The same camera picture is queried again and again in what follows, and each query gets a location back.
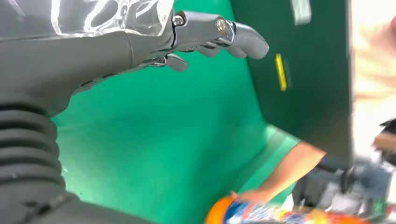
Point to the dark green upright panel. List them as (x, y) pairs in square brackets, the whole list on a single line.
[(309, 77)]

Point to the yellow sticker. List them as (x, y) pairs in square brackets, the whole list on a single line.
[(281, 72)]

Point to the orange and blue printed bottle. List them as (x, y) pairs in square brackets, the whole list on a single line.
[(266, 213)]

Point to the white label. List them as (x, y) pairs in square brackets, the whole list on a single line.
[(300, 10)]

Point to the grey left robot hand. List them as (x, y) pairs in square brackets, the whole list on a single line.
[(77, 52)]

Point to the green table cloth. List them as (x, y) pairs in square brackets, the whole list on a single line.
[(161, 133)]

